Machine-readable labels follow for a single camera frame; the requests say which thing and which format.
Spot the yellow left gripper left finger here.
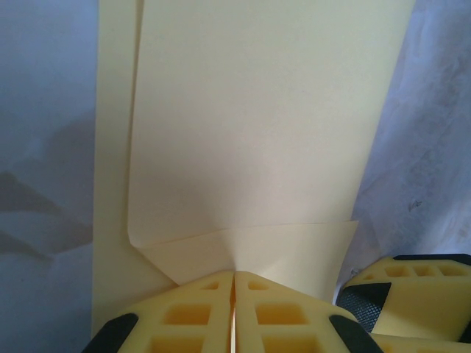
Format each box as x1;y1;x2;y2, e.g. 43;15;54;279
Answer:
88;271;236;353

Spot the yellow paper sheet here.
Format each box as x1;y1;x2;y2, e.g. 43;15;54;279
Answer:
90;0;417;332

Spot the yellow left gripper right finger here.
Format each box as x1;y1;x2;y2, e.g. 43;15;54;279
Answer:
233;271;377;353

